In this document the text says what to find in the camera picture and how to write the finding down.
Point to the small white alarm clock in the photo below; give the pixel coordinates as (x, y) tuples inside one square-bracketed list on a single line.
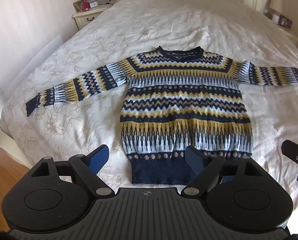
[(94, 4)]

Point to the red box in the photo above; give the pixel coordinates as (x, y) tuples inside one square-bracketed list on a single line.
[(84, 5)]

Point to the navy yellow patterned knit sweater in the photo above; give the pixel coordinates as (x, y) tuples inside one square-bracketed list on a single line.
[(183, 105)]

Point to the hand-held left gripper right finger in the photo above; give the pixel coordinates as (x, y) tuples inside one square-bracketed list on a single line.
[(195, 160)]

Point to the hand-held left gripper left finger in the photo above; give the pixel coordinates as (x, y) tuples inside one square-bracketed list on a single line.
[(99, 156)]

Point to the dark picture frame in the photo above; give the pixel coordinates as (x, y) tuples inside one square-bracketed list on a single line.
[(285, 22)]

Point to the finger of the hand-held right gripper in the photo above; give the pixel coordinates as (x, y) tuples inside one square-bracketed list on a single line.
[(294, 153)]

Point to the cream bed footboard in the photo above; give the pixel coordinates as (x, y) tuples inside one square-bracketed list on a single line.
[(6, 145)]

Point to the wooden picture frame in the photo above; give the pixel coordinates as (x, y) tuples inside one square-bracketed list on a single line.
[(77, 5)]

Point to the white cup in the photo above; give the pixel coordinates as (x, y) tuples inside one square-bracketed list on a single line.
[(275, 17)]

